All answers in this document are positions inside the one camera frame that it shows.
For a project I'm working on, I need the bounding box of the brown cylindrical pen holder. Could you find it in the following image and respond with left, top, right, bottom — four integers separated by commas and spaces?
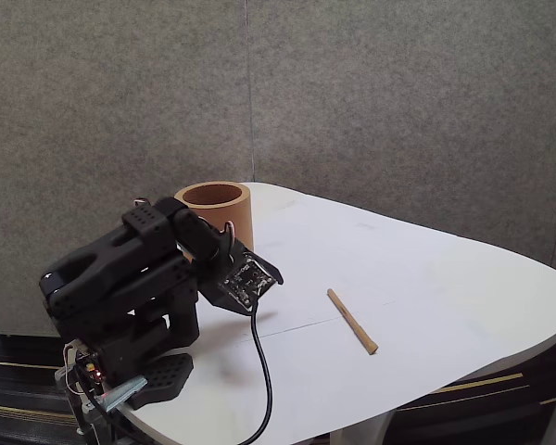
173, 181, 255, 254

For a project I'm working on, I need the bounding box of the tan wooden pen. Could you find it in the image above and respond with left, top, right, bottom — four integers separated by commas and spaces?
326, 287, 380, 357

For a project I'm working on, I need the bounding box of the silver metal table clamp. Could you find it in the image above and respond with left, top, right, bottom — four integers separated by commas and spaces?
76, 375, 148, 445

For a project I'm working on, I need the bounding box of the controller board with red LED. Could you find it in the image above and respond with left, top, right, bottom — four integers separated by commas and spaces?
73, 350, 108, 387

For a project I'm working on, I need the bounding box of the grey felt partition panel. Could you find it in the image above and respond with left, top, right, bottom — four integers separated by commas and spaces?
0, 0, 256, 338
245, 0, 556, 270

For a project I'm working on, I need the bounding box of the bare camera circuit board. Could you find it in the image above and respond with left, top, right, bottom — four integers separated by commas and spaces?
222, 258, 278, 311

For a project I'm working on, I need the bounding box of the black camera cable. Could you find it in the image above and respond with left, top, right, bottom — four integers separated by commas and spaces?
85, 300, 274, 445

